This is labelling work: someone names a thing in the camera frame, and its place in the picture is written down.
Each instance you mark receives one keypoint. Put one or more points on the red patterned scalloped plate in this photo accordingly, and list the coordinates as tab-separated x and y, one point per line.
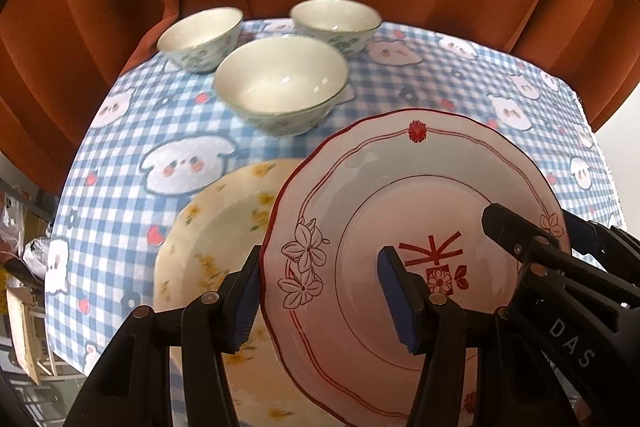
360	187

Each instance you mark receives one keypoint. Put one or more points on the yellow floral plate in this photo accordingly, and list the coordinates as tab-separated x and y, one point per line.
225	227

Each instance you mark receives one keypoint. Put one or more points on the white plastic bag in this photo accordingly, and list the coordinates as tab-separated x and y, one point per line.
35	254

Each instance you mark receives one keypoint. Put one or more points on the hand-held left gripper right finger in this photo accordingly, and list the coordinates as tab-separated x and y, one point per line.
402	302

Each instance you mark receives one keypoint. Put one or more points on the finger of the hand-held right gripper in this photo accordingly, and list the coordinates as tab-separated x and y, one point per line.
580	232
515	232

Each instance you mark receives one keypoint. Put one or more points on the blue checked bear tablecloth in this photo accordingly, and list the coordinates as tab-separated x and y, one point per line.
150	122

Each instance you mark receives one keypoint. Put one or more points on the white floral ceramic bowl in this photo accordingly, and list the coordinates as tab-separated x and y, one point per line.
200	32
332	18
280	74

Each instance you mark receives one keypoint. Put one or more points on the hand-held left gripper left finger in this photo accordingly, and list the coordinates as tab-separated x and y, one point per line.
247	302

